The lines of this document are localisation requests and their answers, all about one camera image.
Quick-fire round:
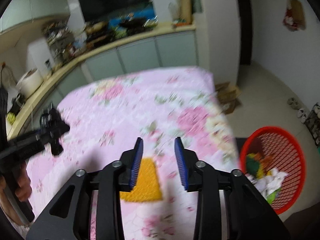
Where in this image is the green yellow scrub sponge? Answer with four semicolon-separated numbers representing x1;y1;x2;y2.
246;153;265;179

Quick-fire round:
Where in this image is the white tissue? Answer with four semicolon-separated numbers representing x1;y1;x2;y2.
246;168;289;199

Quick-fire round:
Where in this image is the pink floral table cloth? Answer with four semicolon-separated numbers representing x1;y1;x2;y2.
27;67;239;239

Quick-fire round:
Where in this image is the black shoe rack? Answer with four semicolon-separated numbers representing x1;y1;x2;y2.
304;103;320;148

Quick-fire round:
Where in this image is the brown wrapper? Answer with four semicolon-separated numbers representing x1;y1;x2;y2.
259;155;273;171

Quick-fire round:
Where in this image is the beige slippers pair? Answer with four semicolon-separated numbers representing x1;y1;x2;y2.
287;98;300;110

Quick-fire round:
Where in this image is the white rice cooker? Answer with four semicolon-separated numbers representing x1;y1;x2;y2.
16;68;44;99

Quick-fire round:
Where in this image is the wooden cutting board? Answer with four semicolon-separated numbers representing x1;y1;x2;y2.
180;0;193;24

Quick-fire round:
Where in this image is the person left hand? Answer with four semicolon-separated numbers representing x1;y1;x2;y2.
1;162;32;204

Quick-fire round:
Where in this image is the brown paper bag hanging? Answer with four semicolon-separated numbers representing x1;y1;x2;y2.
290;0;306;30

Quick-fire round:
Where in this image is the white plastic bottle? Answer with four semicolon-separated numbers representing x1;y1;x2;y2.
168;2;180;24

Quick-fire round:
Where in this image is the red plastic mesh basket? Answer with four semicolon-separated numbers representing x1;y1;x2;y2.
239;126;305;215

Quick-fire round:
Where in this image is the white sneakers pair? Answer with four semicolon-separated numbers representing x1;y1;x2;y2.
297;108;308;124

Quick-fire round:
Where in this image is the cardboard box on floor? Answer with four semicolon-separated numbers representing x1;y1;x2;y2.
215;82;241;115

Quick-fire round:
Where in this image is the green snack wrapper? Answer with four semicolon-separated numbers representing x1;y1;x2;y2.
266;189;281;205

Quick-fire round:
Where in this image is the black wok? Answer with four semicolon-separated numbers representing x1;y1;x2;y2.
119;18;147;30

